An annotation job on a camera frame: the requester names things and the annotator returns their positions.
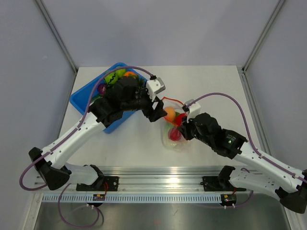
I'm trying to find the purple onion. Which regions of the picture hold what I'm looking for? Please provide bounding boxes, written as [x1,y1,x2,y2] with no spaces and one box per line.
[97,83,107,95]

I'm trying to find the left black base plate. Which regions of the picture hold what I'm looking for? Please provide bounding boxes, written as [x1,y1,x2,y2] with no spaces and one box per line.
[76,176,119,192]

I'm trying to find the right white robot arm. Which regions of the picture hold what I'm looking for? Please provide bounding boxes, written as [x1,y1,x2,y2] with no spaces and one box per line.
[178,113,307,214]

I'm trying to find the large red tomato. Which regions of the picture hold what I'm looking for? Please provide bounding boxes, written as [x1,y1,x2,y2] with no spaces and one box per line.
[173,113,186,127]

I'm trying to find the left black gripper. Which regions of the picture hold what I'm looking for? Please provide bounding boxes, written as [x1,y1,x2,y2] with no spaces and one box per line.
[122,87,167,122]

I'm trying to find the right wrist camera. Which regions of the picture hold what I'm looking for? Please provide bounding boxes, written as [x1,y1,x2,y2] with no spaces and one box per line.
[182,99,201,122]

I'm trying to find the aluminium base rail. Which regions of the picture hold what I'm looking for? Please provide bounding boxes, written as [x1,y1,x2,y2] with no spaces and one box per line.
[32,166,264,194]

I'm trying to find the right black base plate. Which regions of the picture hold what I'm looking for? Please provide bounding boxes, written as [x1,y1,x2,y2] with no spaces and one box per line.
[200,176,246,192]

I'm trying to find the left frame post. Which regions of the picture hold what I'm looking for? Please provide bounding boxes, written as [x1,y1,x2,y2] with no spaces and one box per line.
[34,0,78,75]

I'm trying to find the right frame post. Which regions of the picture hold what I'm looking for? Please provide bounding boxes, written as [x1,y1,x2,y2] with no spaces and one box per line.
[242,0,287,74]

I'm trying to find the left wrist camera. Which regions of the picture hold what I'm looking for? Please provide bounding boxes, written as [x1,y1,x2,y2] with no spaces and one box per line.
[146,78,166,102]

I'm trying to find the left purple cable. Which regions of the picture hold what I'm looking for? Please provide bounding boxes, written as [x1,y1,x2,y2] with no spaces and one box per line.
[19,66,156,227]

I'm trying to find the blue plastic basket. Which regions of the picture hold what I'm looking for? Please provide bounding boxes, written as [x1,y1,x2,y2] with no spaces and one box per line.
[70,62,147,134]

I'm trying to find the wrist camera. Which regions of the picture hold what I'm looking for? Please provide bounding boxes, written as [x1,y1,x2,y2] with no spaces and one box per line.
[182,99,201,122]
[146,78,166,102]

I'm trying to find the peach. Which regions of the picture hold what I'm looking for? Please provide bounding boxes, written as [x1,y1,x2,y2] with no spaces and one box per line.
[164,106,176,122]

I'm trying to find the green lettuce head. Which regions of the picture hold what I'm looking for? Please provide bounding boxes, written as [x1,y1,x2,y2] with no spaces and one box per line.
[163,123,174,138]

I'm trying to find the frame post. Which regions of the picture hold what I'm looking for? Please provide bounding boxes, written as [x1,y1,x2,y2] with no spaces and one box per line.
[34,0,78,75]
[242,0,287,74]

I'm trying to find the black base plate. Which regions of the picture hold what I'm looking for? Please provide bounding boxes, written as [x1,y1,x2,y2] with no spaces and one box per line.
[200,176,246,192]
[76,176,119,192]

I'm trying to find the green cucumber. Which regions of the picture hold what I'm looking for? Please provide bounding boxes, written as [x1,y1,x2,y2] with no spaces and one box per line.
[92,94,102,101]

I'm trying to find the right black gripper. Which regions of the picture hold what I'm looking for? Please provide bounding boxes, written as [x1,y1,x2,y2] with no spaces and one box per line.
[178,112,213,147]

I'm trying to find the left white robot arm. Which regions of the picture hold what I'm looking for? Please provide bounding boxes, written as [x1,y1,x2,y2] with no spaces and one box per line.
[29,77,166,191]

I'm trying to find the white slotted cable duct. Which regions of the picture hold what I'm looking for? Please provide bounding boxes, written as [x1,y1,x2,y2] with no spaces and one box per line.
[42,194,222,204]

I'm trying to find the clear zip top bag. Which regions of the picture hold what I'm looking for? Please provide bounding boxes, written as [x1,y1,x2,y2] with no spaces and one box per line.
[161,97,190,151]

